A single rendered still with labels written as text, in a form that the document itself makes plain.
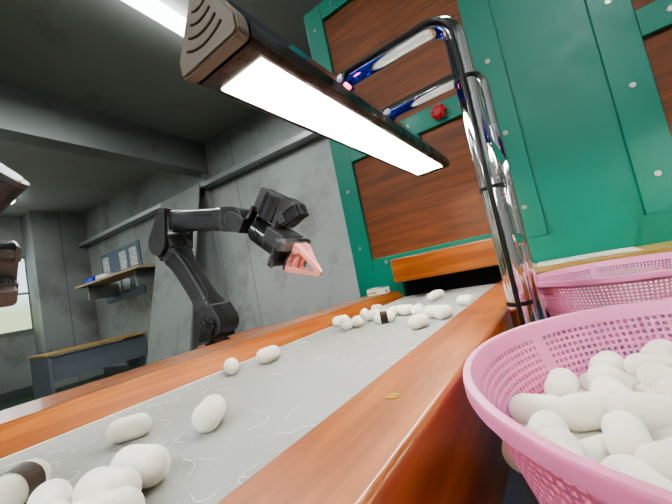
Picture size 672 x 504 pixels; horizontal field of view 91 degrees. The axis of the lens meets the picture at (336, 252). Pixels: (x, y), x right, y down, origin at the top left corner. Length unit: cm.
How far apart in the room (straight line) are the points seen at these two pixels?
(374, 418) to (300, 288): 357
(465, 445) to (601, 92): 91
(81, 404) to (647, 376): 48
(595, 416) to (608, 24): 93
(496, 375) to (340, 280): 322
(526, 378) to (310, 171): 351
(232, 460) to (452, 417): 13
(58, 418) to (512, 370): 41
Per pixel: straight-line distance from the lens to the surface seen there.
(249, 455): 24
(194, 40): 37
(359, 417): 18
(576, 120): 100
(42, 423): 45
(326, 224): 351
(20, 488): 29
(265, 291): 407
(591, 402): 24
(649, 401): 24
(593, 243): 96
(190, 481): 24
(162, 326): 463
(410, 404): 19
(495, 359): 26
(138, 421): 33
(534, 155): 99
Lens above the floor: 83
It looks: 5 degrees up
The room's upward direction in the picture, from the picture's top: 11 degrees counter-clockwise
